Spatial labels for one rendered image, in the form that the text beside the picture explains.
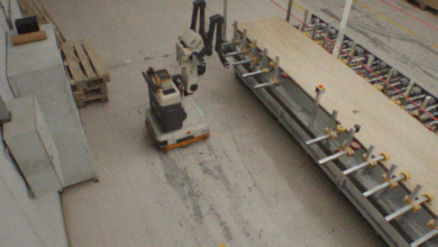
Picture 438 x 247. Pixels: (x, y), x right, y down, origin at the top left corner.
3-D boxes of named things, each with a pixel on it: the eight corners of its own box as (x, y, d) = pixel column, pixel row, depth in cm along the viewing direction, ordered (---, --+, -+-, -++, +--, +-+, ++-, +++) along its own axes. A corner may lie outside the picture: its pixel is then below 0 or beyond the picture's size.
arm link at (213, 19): (208, 12, 342) (213, 16, 335) (220, 12, 348) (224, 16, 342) (201, 52, 369) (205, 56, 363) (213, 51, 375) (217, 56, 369)
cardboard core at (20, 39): (10, 38, 298) (44, 32, 308) (10, 35, 303) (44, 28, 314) (13, 46, 303) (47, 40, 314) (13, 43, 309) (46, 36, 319)
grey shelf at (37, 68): (59, 193, 371) (5, 76, 267) (51, 141, 430) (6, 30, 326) (98, 180, 387) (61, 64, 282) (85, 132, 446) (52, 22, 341)
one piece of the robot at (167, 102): (163, 142, 413) (157, 84, 357) (150, 115, 449) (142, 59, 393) (189, 134, 424) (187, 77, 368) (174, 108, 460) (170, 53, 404)
